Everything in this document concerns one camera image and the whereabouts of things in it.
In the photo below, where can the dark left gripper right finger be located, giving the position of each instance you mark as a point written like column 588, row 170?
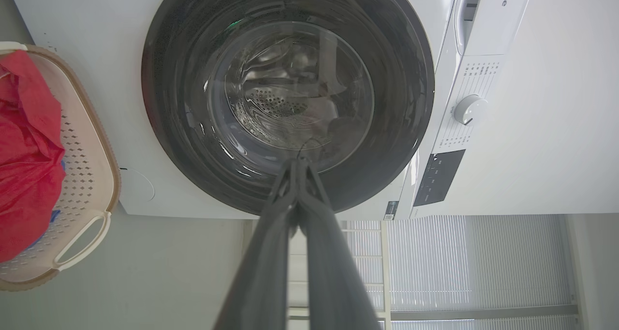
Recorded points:
column 333, row 281

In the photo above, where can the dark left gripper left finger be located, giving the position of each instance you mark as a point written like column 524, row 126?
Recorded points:
column 261, row 272

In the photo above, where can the round black glass washer door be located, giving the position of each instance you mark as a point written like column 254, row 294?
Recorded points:
column 174, row 102

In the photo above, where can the white front-load washing machine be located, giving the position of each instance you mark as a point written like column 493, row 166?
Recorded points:
column 96, row 25

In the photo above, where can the small barcode sticker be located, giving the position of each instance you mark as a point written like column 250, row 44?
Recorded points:
column 390, row 210

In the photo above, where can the round white filter cover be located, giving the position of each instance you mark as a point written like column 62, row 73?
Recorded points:
column 140, row 187

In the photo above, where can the black washer display panel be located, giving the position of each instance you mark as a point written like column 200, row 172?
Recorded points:
column 439, row 177

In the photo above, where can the stainless steel washer drum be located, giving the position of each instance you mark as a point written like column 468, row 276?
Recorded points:
column 285, row 102

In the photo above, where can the cream plastic laundry basket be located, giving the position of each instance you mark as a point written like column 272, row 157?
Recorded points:
column 89, row 175

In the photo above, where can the white round program knob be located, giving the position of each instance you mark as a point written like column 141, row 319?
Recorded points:
column 470, row 110

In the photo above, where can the red garment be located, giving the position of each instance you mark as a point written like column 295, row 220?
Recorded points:
column 26, row 165

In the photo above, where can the white detergent drawer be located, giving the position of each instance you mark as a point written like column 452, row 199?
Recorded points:
column 498, row 25

